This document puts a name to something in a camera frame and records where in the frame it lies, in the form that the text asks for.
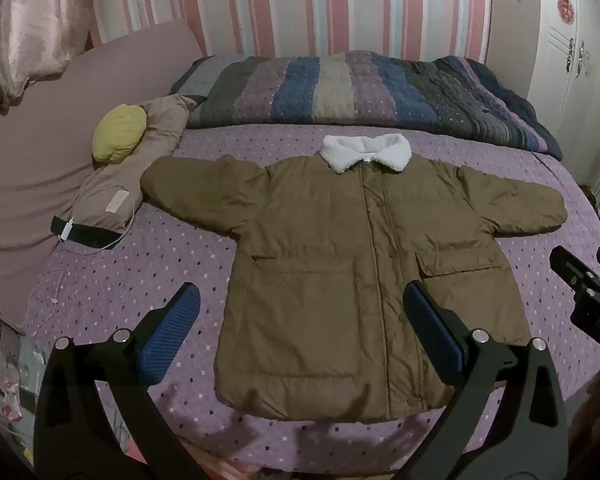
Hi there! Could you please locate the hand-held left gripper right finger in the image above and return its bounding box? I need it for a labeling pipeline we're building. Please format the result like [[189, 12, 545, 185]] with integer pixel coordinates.
[[402, 280, 571, 480]]

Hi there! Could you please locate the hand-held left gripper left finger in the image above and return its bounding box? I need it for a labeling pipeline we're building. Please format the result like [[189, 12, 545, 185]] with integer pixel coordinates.
[[32, 281, 211, 480]]

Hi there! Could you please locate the brown coat with white collar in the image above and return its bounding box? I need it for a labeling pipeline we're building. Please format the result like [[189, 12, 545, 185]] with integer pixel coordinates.
[[140, 133, 568, 421]]

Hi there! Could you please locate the bed with purple dotted sheet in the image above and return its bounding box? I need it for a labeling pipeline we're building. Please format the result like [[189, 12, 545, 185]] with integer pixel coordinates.
[[22, 122, 600, 478]]

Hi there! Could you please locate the black phone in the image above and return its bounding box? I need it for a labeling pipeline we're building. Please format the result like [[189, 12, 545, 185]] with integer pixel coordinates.
[[50, 215, 122, 250]]

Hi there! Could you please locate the bedside fabric storage bag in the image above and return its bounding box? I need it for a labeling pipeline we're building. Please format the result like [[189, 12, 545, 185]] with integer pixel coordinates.
[[0, 310, 47, 461]]

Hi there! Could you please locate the yellow round cushion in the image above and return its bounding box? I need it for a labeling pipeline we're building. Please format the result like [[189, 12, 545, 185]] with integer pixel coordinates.
[[91, 103, 147, 165]]

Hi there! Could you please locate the beige pillow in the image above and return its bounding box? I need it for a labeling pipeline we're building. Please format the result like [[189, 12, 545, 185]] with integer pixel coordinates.
[[75, 94, 198, 241]]

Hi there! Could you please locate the white wardrobe with flower stickers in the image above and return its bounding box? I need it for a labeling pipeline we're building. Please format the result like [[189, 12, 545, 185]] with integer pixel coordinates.
[[527, 0, 600, 186]]

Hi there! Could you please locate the pink padded headboard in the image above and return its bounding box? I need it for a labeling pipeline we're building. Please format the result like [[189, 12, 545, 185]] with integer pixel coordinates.
[[0, 17, 211, 333]]

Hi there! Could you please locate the striped patchwork quilt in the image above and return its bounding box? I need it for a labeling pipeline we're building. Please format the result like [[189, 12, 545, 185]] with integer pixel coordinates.
[[170, 50, 563, 161]]

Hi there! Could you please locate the pink patterned curtain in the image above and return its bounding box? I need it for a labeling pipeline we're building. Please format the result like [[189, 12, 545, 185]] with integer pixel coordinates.
[[0, 0, 98, 111]]

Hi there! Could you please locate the white earphone cable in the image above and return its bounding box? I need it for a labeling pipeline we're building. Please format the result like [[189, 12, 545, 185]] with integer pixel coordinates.
[[22, 265, 67, 337]]

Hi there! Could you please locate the white charger cable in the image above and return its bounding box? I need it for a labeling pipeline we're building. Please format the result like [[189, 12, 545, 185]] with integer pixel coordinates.
[[55, 187, 137, 256]]

